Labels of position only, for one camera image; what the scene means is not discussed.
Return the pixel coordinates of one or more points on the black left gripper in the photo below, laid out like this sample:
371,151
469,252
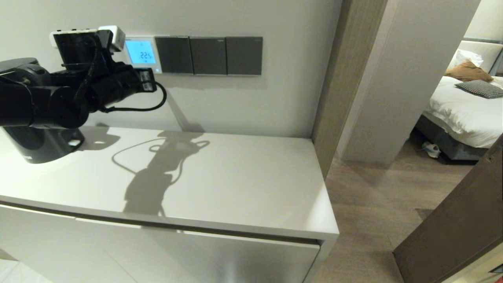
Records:
122,84

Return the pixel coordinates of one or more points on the white thermostat panel blue screen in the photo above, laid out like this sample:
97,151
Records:
140,49

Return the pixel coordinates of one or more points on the black electric kettle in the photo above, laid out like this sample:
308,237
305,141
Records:
39,151

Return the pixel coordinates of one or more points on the white sideboard cabinet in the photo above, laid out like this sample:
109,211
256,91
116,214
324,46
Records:
235,177

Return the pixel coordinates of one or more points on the white cabinet door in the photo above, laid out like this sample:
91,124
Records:
47,251
235,259

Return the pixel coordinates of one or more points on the white and teal sneaker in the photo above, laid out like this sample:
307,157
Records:
431,150

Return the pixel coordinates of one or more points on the bed with white duvet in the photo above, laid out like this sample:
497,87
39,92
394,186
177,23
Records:
463,114

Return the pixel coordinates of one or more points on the brown pillow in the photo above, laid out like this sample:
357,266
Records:
467,72

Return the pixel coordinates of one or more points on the white pillow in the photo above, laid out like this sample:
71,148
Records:
467,57

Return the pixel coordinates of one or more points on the checkered grey pillow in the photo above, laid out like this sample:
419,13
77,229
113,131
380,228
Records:
481,90

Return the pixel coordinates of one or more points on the brown wooden room door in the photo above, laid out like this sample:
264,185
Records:
459,232

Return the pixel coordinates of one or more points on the beige padded headboard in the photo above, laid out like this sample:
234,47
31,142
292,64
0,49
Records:
489,51

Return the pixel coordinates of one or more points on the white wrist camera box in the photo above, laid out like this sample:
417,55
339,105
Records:
114,37

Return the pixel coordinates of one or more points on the black camera mounting plate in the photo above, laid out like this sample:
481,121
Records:
74,49

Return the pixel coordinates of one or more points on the dark grey triple rocker switch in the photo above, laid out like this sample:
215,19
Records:
175,55

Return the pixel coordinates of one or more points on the dark grey wall switch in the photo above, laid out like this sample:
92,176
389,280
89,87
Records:
208,56
244,56

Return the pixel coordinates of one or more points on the wooden door frame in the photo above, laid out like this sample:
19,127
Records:
346,78

